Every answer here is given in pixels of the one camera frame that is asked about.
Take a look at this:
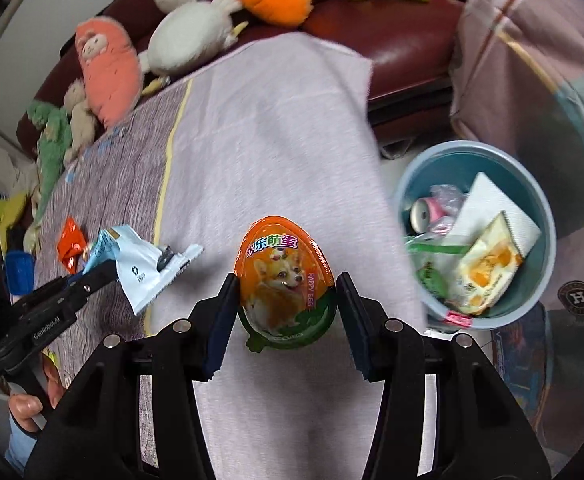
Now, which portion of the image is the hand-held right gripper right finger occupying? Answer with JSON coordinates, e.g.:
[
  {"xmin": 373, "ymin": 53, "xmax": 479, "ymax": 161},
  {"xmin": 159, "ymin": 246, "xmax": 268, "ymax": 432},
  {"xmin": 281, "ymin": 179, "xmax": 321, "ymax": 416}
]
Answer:
[{"xmin": 336, "ymin": 272, "xmax": 553, "ymax": 480}]

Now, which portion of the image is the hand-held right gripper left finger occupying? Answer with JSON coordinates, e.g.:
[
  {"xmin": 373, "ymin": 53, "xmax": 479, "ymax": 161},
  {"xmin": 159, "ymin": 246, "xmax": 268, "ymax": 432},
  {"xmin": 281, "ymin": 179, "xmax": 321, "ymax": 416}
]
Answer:
[{"xmin": 24, "ymin": 272, "xmax": 243, "ymax": 480}]

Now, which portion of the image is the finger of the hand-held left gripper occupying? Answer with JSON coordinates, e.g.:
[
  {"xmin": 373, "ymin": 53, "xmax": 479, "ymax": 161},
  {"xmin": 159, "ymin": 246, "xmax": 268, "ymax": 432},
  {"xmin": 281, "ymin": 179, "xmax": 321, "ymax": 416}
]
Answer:
[{"xmin": 47, "ymin": 261, "xmax": 124, "ymax": 313}]

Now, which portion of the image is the light blue packet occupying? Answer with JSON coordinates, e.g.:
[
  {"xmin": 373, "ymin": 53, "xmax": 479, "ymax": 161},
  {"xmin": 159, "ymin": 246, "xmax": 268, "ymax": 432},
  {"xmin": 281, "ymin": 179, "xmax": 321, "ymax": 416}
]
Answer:
[{"xmin": 83, "ymin": 225, "xmax": 206, "ymax": 317}]

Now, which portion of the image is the orange egg toy package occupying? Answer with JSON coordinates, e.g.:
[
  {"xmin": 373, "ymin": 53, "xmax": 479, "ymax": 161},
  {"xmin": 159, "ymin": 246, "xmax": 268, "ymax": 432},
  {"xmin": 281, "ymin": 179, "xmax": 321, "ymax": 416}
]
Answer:
[{"xmin": 234, "ymin": 215, "xmax": 338, "ymax": 351}]

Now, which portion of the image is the green and white wrapper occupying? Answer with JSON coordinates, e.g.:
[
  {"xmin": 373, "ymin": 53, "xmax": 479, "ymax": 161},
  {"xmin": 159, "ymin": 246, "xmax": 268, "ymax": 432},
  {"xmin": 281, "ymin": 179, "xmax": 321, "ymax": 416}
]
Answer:
[{"xmin": 405, "ymin": 232, "xmax": 456, "ymax": 307}]

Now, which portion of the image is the pink tape roll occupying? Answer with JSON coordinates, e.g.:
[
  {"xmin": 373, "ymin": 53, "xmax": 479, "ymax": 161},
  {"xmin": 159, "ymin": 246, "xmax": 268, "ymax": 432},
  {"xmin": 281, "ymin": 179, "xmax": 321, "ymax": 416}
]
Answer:
[{"xmin": 409, "ymin": 197, "xmax": 448, "ymax": 234}]

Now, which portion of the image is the yellow snack packet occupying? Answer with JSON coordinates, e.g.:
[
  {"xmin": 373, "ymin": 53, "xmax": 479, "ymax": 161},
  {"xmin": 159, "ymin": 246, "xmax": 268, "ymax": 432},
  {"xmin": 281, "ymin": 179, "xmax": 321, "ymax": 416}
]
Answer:
[{"xmin": 444, "ymin": 211, "xmax": 525, "ymax": 316}]

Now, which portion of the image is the clear plastic wrapper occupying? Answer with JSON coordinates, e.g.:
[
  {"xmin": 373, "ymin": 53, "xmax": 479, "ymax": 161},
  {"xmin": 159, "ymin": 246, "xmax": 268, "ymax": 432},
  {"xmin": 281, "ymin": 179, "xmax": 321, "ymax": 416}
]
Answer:
[{"xmin": 429, "ymin": 184, "xmax": 468, "ymax": 222}]

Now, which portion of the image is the white paper towel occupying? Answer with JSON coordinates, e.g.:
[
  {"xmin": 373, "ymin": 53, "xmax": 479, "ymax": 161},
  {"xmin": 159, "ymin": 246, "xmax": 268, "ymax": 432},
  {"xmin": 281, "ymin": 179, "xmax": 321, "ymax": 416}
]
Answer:
[{"xmin": 449, "ymin": 172, "xmax": 543, "ymax": 257}]

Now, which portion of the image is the teal trash bin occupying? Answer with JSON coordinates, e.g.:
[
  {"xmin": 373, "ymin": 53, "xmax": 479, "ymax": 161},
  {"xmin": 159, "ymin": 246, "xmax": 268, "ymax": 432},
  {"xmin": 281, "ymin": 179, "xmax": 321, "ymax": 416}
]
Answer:
[{"xmin": 394, "ymin": 141, "xmax": 557, "ymax": 330}]

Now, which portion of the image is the person's left hand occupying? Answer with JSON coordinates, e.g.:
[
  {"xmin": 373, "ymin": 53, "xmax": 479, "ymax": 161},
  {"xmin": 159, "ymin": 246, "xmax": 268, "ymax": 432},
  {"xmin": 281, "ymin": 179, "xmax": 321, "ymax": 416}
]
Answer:
[{"xmin": 9, "ymin": 355, "xmax": 66, "ymax": 434}]

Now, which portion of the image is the orange candy wrapper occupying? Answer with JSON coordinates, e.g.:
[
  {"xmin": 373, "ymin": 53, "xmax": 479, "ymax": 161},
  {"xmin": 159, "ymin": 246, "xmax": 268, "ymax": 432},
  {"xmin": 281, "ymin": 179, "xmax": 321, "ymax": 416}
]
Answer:
[{"xmin": 56, "ymin": 217, "xmax": 89, "ymax": 269}]

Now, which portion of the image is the yellow plush toy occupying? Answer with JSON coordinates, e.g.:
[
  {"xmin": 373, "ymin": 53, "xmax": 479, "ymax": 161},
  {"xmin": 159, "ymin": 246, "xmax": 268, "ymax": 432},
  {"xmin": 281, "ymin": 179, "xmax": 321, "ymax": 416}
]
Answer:
[{"xmin": 0, "ymin": 192, "xmax": 28, "ymax": 241}]

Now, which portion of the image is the green crocodile plush toy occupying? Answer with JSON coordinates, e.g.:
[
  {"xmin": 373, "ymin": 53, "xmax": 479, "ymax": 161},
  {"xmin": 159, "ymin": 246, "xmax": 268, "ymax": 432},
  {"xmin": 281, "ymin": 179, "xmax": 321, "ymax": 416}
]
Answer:
[{"xmin": 25, "ymin": 101, "xmax": 73, "ymax": 253}]

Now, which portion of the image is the small beige teddy bear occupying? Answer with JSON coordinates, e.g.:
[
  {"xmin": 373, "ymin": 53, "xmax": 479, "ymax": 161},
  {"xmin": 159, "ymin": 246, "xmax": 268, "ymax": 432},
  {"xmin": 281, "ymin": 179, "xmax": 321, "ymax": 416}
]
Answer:
[{"xmin": 63, "ymin": 80, "xmax": 98, "ymax": 167}]

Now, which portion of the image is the grey and lilac cloth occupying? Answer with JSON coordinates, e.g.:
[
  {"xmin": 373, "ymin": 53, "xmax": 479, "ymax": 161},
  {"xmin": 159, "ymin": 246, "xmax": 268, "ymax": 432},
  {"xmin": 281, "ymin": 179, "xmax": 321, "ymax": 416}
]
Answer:
[{"xmin": 32, "ymin": 32, "xmax": 429, "ymax": 480}]

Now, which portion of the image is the pink carrot plush toy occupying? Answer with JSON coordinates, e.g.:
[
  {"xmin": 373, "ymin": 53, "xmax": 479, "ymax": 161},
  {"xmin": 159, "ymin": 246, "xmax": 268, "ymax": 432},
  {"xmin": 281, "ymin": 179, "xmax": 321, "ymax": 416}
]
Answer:
[{"xmin": 74, "ymin": 17, "xmax": 143, "ymax": 129}]

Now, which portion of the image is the white rabbit plush toy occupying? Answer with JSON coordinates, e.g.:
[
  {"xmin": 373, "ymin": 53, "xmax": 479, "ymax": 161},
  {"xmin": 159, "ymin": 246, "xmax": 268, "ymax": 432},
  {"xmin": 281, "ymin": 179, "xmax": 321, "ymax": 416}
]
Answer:
[{"xmin": 138, "ymin": 0, "xmax": 251, "ymax": 97}]

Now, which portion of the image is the dark red leather sofa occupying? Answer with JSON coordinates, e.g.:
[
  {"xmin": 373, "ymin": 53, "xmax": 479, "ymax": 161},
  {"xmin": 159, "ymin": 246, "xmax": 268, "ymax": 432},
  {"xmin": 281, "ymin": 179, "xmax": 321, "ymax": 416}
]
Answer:
[{"xmin": 17, "ymin": 0, "xmax": 474, "ymax": 162}]

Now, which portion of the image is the plaid blanket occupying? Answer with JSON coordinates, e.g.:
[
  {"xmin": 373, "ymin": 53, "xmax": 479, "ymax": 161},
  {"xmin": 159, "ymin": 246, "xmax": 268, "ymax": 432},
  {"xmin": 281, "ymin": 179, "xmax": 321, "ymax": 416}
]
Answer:
[{"xmin": 447, "ymin": 0, "xmax": 584, "ymax": 463}]

